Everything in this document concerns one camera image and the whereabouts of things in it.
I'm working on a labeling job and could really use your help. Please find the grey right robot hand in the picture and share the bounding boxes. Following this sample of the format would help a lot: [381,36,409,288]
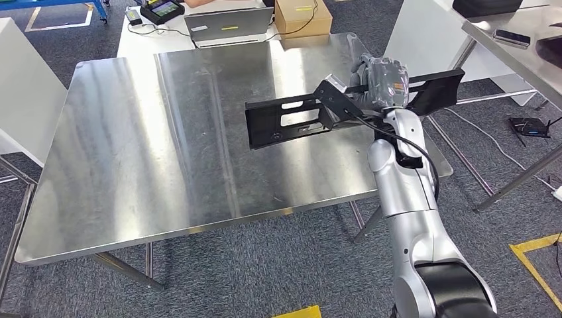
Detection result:
[349,53,410,111]

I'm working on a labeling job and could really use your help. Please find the black plastic panel part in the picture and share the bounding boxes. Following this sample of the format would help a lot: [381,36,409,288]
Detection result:
[244,68,467,152]

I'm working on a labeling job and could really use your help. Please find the stainless steel workbench table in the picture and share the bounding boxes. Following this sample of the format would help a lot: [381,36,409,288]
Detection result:
[0,32,455,308]

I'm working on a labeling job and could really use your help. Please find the blue steel shelf rack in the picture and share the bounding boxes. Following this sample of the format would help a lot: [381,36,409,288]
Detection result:
[0,0,110,24]

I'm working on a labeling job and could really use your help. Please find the white panel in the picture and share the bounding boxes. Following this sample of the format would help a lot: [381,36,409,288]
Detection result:
[0,17,70,169]
[384,0,538,107]

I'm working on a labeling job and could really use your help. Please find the cardboard box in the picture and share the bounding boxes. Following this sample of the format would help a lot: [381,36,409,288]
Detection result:
[274,0,333,40]

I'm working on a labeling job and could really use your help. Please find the black bag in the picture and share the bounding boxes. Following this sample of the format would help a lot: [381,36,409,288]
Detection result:
[451,0,524,19]

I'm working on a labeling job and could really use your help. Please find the black smartphone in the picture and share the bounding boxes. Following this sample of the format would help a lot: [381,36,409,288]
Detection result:
[492,28,532,48]

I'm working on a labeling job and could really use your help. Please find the black router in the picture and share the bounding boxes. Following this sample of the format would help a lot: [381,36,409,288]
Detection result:
[508,115,553,146]

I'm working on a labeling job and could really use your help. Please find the silver laptop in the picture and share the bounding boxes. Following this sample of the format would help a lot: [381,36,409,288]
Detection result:
[183,6,276,50]

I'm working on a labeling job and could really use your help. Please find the dark round item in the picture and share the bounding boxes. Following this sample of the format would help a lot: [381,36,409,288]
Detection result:
[534,34,562,70]

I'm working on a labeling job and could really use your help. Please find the yellow floor tape square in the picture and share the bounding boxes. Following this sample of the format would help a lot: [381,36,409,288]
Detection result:
[271,305,323,318]
[509,233,562,302]

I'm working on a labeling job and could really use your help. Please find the black handheld terminal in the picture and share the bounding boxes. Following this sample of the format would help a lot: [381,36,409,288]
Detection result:
[139,0,186,27]

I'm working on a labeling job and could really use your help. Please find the white table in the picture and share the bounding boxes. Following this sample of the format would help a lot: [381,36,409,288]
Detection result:
[116,0,282,59]

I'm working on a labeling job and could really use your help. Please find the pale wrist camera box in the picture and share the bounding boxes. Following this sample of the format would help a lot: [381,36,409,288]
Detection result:
[323,73,351,94]

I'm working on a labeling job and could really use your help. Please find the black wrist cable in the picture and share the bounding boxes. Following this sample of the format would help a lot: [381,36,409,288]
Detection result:
[345,109,441,203]

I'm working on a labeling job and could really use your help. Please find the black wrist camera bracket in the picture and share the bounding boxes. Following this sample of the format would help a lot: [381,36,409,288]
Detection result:
[312,79,384,131]

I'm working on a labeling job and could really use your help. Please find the white power cable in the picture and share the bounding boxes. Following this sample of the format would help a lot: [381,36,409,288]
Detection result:
[442,107,559,193]

